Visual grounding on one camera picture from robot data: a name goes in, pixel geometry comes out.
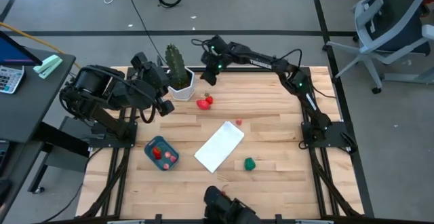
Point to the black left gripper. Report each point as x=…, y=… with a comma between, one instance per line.
x=154, y=76

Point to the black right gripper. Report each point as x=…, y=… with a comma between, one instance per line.
x=215, y=56

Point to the small red toy strawberry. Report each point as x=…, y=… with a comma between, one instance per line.
x=209, y=99

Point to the large red toy fruit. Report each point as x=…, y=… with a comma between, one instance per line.
x=202, y=105

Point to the small pink toy fruit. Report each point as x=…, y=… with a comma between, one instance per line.
x=239, y=122
x=165, y=166
x=167, y=154
x=173, y=159

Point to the large red toy strawberry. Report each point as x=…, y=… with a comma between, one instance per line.
x=156, y=153

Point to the green toy bell pepper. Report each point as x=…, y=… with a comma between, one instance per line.
x=250, y=164

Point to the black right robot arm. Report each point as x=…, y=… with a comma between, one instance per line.
x=261, y=62

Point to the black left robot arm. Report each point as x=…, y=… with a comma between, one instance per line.
x=91, y=85

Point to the green cactus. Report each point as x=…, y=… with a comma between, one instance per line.
x=175, y=64

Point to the white plant pot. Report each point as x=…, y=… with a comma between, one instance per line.
x=184, y=93

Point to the blue-grey plastic container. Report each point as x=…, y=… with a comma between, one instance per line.
x=163, y=144

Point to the white folded cloth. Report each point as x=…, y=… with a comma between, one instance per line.
x=218, y=146

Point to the mint green stapler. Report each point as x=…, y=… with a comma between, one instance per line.
x=47, y=66

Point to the black desk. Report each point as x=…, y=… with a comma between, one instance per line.
x=27, y=108

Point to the monitor with blue screen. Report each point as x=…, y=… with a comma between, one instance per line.
x=13, y=52

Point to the white calculator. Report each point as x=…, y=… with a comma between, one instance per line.
x=10, y=79

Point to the person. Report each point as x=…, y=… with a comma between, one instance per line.
x=230, y=210

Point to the grey office chair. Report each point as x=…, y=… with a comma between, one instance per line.
x=400, y=13

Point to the small black frame bracket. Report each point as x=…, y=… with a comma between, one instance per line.
x=158, y=61

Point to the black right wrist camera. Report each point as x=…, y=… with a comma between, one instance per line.
x=209, y=77

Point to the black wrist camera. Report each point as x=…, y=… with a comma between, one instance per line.
x=166, y=108
x=209, y=77

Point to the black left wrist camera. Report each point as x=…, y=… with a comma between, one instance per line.
x=166, y=108

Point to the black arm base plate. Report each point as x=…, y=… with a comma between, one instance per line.
x=339, y=132
x=101, y=142

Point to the black metal table frame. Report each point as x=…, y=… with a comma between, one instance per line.
x=317, y=183

